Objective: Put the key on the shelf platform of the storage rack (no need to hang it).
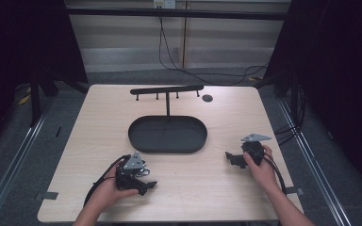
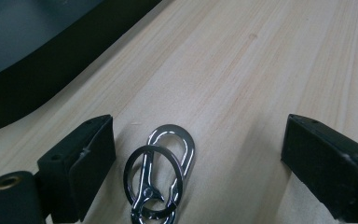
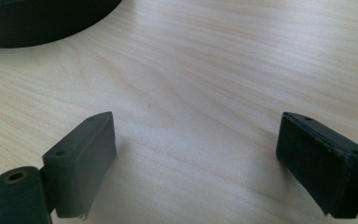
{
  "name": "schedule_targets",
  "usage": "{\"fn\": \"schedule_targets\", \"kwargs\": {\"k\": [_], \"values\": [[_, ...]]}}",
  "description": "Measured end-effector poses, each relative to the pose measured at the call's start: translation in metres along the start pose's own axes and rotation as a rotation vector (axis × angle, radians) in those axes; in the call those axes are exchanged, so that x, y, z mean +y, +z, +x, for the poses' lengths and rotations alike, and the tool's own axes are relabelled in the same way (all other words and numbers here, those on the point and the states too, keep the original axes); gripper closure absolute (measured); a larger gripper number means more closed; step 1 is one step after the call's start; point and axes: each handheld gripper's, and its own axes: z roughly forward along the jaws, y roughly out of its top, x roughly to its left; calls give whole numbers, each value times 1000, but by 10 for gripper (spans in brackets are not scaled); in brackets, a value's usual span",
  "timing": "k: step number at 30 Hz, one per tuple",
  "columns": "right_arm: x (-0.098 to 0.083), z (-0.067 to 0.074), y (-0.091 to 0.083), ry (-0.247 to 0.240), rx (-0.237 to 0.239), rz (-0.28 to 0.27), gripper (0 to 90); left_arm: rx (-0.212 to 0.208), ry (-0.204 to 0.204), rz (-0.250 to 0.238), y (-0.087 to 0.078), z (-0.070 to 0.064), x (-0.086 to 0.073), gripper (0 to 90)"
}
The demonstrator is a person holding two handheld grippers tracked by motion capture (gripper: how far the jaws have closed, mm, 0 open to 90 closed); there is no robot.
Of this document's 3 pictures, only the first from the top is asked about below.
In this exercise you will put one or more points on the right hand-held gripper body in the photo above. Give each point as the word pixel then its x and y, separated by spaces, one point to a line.
pixel 254 150

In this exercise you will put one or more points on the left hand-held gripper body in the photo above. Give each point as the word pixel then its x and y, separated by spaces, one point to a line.
pixel 128 180

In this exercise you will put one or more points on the black hook stand with tray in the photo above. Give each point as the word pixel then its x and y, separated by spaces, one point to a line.
pixel 168 133

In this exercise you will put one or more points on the person's right hand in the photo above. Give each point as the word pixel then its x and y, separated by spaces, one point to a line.
pixel 264 174

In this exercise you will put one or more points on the person's left hand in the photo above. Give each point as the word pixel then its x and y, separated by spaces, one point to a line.
pixel 106 194

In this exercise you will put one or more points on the grey tape strip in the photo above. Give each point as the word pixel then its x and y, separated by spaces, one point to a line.
pixel 294 190
pixel 46 196

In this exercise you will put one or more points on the round black table grommet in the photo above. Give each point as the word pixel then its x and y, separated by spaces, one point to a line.
pixel 207 98

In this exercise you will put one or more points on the dark curtain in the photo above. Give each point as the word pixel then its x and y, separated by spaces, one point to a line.
pixel 22 47
pixel 339 78

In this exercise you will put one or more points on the black metal stand leg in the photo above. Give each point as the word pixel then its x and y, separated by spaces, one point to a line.
pixel 35 103

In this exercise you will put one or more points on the yellow floor tape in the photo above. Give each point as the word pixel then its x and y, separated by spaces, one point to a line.
pixel 24 100

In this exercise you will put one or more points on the black horizontal bar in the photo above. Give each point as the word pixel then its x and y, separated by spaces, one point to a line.
pixel 176 13

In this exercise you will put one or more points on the metal floor rail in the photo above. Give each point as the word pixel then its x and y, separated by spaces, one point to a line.
pixel 11 175
pixel 317 175

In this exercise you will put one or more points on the white wall socket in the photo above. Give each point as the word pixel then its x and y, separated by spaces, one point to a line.
pixel 165 3

